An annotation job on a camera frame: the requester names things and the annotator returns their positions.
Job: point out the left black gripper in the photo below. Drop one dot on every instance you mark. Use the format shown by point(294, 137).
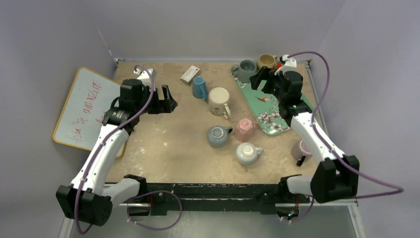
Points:
point(163, 105)

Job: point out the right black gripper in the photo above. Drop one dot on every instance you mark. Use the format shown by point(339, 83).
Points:
point(269, 81)

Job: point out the grey mug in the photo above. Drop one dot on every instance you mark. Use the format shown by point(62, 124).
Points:
point(244, 70)

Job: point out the tan brown round mug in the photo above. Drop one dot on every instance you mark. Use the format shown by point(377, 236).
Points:
point(267, 60)

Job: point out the blue mug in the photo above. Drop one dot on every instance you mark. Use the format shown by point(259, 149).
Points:
point(199, 88)

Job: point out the cream white mug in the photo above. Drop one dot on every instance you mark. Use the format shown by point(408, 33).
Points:
point(218, 99)

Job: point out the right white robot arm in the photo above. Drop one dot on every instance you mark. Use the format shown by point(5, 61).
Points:
point(336, 174)

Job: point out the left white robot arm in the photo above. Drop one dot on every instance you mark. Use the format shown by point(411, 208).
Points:
point(98, 164)

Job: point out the pink faceted mug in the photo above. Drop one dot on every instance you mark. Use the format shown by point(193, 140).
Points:
point(245, 129)

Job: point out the blue-grey round mug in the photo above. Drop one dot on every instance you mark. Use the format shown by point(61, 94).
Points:
point(217, 135)

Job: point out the pale speckled mug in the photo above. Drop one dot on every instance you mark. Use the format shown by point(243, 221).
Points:
point(247, 153)

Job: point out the green floral tray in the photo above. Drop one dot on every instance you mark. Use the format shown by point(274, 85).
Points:
point(263, 106)

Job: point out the white red small box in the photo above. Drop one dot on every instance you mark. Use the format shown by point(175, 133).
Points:
point(188, 76)

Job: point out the whiteboard with red writing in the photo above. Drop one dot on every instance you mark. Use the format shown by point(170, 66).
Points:
point(80, 121)

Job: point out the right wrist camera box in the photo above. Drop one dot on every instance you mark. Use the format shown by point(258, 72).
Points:
point(288, 64)

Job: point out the mauve mug with black handle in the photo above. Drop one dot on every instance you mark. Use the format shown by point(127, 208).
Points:
point(300, 152)

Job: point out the black base frame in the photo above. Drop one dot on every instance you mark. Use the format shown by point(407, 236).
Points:
point(262, 198)

